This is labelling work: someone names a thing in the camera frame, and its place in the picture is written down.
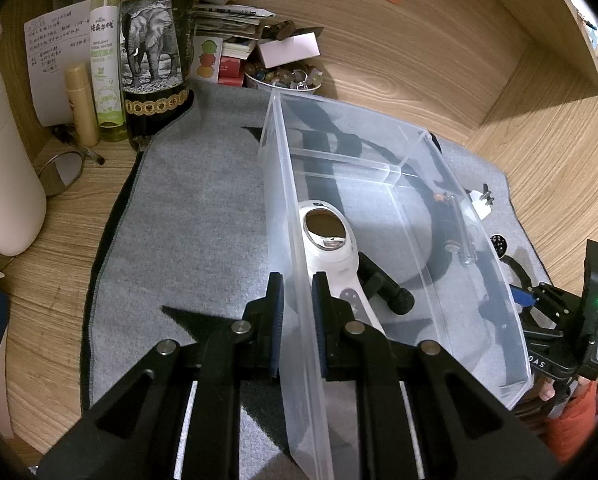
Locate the person's right forearm orange sleeve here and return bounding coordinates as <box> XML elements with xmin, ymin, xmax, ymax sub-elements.
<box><xmin>544</xmin><ymin>385</ymin><xmax>598</xmax><ymax>463</ymax></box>

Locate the clear glass tube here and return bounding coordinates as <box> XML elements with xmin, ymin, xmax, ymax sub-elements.
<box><xmin>449</xmin><ymin>194</ymin><xmax>480</xmax><ymax>266</ymax></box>

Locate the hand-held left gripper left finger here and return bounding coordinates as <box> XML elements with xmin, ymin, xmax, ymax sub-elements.
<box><xmin>38</xmin><ymin>272</ymin><xmax>286</xmax><ymax>480</ymax></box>

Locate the small round mirror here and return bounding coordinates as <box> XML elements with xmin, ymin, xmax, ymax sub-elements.
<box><xmin>39</xmin><ymin>150</ymin><xmax>86</xmax><ymax>197</ymax></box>

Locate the grey felt mat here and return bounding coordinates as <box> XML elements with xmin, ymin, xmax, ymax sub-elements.
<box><xmin>81</xmin><ymin>79</ymin><xmax>550</xmax><ymax>480</ymax></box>

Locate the handwritten white paper note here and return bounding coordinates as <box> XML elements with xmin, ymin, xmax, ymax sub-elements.
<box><xmin>24</xmin><ymin>0</ymin><xmax>94</xmax><ymax>128</ymax></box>

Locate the white plug adapter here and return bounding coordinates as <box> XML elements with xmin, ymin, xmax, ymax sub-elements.
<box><xmin>466</xmin><ymin>185</ymin><xmax>494</xmax><ymax>221</ymax></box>

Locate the person's right hand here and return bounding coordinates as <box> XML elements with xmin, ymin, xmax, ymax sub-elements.
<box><xmin>538</xmin><ymin>377</ymin><xmax>594</xmax><ymax>403</ymax></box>

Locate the green spray bottle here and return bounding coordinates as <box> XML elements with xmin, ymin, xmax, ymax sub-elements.
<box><xmin>90</xmin><ymin>0</ymin><xmax>130</xmax><ymax>143</ymax></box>

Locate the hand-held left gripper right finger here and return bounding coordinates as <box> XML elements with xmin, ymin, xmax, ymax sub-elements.
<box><xmin>312</xmin><ymin>271</ymin><xmax>562</xmax><ymax>480</ymax></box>

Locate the black elephant print canister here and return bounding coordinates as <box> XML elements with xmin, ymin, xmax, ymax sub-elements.
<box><xmin>120</xmin><ymin>0</ymin><xmax>196</xmax><ymax>153</ymax></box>

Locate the white rounded appliance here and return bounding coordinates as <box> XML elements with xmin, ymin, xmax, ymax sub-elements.
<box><xmin>0</xmin><ymin>68</ymin><xmax>48</xmax><ymax>257</ymax></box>

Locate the blank white card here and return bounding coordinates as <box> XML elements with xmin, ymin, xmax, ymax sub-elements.
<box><xmin>258</xmin><ymin>32</ymin><xmax>320</xmax><ymax>68</ymax></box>

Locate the white handheld massager device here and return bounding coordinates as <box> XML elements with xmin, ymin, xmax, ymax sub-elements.
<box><xmin>298</xmin><ymin>200</ymin><xmax>387</xmax><ymax>341</ymax></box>

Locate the beige tube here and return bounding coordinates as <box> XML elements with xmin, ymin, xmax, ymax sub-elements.
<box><xmin>64</xmin><ymin>63</ymin><xmax>100</xmax><ymax>149</ymax></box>

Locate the fruit picture card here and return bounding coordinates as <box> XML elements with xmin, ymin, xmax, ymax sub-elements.
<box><xmin>193</xmin><ymin>36</ymin><xmax>224</xmax><ymax>81</ymax></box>

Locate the white bowl of beads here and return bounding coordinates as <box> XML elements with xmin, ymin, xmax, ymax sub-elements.
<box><xmin>244</xmin><ymin>62</ymin><xmax>324</xmax><ymax>97</ymax></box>

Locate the clear plastic storage bin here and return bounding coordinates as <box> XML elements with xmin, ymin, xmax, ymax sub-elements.
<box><xmin>258</xmin><ymin>91</ymin><xmax>532</xmax><ymax>480</ymax></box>

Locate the wooden shelf panel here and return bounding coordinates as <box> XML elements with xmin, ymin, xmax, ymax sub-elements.
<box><xmin>449</xmin><ymin>0</ymin><xmax>598</xmax><ymax>96</ymax></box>

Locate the black cylinder handle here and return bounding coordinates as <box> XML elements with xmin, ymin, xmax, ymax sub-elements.
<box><xmin>356</xmin><ymin>251</ymin><xmax>414</xmax><ymax>316</ymax></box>

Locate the black pen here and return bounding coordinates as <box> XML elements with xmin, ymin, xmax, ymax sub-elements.
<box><xmin>53</xmin><ymin>127</ymin><xmax>104</xmax><ymax>166</ymax></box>

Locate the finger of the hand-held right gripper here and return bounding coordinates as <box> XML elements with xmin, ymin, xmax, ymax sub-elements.
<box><xmin>521</xmin><ymin>310</ymin><xmax>566</xmax><ymax>342</ymax></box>
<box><xmin>501</xmin><ymin>254</ymin><xmax>542</xmax><ymax>313</ymax></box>

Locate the stack of papers and booklets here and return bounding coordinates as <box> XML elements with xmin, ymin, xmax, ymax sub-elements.
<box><xmin>194</xmin><ymin>2</ymin><xmax>274</xmax><ymax>61</ymax></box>

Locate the small red box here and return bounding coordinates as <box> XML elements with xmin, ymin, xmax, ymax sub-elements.
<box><xmin>218</xmin><ymin>56</ymin><xmax>246</xmax><ymax>86</ymax></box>

